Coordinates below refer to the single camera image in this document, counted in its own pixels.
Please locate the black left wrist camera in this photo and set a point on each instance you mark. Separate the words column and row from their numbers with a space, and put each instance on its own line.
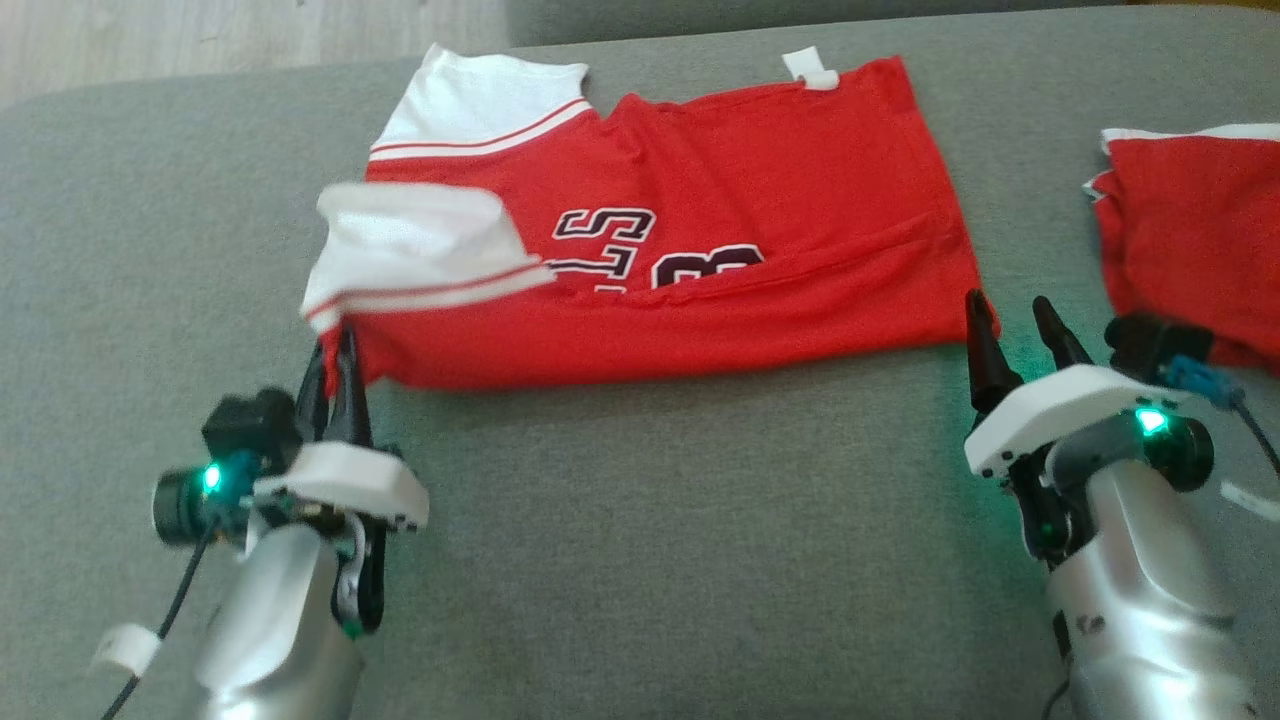
column 250, row 428

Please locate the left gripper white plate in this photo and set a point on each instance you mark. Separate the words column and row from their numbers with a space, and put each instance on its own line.
column 350, row 485

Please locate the red shorts with white stripe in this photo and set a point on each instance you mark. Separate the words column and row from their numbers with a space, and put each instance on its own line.
column 1190, row 230

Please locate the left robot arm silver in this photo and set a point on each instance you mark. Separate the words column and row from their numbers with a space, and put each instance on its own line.
column 270, row 630

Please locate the grey sofa seat cushion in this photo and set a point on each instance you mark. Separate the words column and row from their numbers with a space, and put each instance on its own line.
column 650, row 550

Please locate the grey sofa back cushion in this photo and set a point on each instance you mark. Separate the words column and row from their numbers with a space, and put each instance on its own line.
column 800, row 20

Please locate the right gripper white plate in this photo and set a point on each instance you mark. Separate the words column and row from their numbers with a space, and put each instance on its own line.
column 1050, row 405

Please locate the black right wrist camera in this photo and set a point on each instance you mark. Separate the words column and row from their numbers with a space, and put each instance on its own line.
column 1155, row 342

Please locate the red jersey with white sleeves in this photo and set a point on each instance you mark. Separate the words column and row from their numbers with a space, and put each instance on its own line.
column 780, row 200

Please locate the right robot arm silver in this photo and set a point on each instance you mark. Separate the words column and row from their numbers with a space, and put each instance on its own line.
column 1140, row 600

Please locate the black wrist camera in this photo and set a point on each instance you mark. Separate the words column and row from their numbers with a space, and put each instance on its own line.
column 1155, row 342
column 250, row 428

